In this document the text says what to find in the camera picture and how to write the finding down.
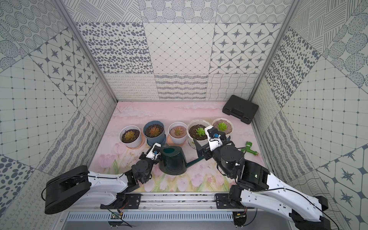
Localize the white pot yellow-brown succulent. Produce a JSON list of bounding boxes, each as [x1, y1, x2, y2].
[[119, 125, 143, 149]]

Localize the blue-grey pot red succulent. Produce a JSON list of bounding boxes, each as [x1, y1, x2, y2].
[[143, 120, 166, 146]]

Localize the white pot pink succulent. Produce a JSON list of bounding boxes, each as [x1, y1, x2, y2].
[[167, 122, 187, 146]]

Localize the dark green watering can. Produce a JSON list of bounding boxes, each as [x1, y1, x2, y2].
[[159, 136, 232, 175]]

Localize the white pot bright green succulent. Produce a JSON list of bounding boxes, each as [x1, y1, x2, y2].
[[212, 118, 233, 138]]

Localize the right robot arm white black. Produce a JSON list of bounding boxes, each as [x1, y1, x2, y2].
[[195, 141, 332, 230]]

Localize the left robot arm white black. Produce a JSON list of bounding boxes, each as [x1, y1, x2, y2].
[[41, 148, 161, 215]]

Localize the large white pot green succulent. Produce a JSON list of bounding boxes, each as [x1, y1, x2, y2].
[[187, 119, 210, 149]]

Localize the black plastic tool case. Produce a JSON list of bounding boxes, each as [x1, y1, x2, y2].
[[222, 95, 259, 125]]

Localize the right small circuit board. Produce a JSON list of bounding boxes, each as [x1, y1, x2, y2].
[[232, 211, 247, 228]]

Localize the small circuit board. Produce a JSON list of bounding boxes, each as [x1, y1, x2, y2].
[[232, 211, 247, 228], [108, 212, 124, 227]]

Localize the left small circuit board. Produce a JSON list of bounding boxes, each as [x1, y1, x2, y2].
[[108, 212, 124, 227]]

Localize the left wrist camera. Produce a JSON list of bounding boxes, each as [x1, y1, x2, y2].
[[146, 143, 161, 161]]

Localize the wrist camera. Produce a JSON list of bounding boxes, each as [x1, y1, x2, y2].
[[146, 143, 161, 161], [205, 126, 227, 151]]

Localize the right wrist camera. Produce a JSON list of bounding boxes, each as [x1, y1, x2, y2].
[[205, 126, 227, 151]]

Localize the green hose nozzle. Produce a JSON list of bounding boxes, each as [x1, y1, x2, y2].
[[241, 141, 259, 156]]

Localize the aluminium mounting rail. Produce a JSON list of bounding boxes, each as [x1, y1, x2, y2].
[[58, 191, 297, 212]]

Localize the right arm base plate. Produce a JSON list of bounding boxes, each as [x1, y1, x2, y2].
[[214, 193, 239, 209]]

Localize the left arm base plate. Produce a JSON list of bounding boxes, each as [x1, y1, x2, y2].
[[100, 193, 142, 210]]

